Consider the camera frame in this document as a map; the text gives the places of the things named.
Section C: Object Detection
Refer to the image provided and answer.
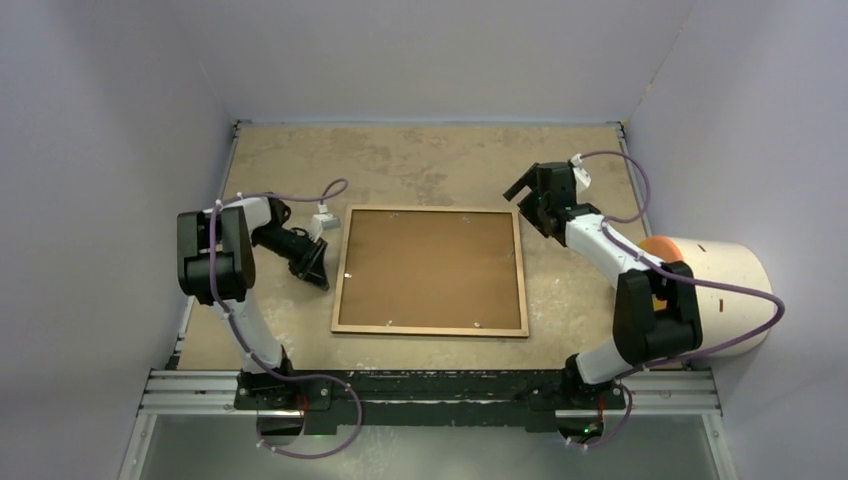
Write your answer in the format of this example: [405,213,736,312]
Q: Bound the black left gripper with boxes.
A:
[251,226,328,290]

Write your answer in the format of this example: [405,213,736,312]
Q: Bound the brown frame backing board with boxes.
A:
[339,210,523,331]

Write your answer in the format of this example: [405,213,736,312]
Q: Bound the black wooden picture frame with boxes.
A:
[331,205,531,339]

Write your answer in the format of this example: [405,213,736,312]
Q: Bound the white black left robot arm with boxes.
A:
[176,194,329,409]

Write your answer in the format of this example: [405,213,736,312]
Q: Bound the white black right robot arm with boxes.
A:
[503,162,704,407]

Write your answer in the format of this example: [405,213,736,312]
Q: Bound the white cylinder with orange lid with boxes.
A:
[639,235,775,350]

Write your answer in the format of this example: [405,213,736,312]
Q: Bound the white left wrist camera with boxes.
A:
[308,213,341,242]

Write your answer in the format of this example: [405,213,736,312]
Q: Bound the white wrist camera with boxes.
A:
[569,153,592,194]
[308,213,341,242]

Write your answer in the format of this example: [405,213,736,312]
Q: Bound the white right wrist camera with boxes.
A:
[569,153,592,194]

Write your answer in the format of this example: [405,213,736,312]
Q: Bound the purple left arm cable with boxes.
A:
[207,178,366,461]

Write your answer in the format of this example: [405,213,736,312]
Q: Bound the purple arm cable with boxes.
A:
[570,150,787,452]
[207,178,366,461]

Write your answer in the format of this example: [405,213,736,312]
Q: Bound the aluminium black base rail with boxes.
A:
[139,370,721,441]

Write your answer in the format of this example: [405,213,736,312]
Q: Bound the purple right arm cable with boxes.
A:
[570,150,787,452]

